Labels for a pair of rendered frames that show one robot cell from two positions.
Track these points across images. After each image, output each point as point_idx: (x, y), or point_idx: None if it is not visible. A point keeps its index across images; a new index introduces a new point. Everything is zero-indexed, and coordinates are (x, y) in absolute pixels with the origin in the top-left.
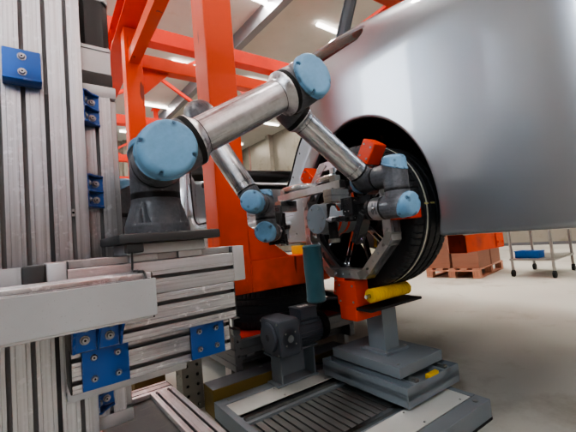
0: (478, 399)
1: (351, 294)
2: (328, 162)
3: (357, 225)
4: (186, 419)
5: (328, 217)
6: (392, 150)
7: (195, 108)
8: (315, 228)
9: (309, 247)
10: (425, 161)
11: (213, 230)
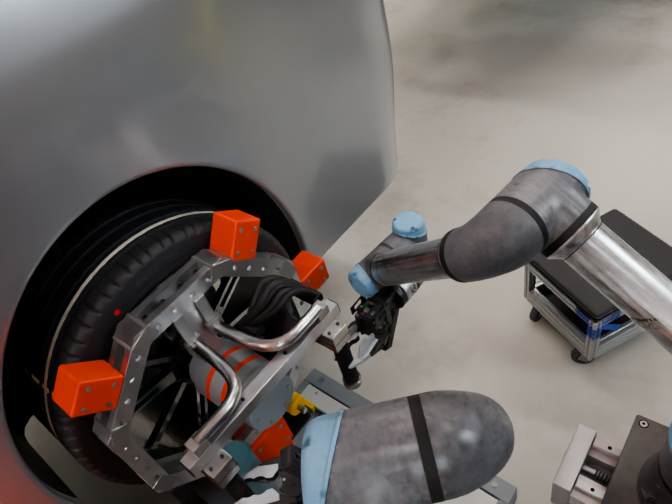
0: (317, 377)
1: (281, 435)
2: (163, 313)
3: (394, 326)
4: None
5: (351, 361)
6: (194, 211)
7: (503, 415)
8: (275, 416)
9: (253, 458)
10: (126, 194)
11: (646, 418)
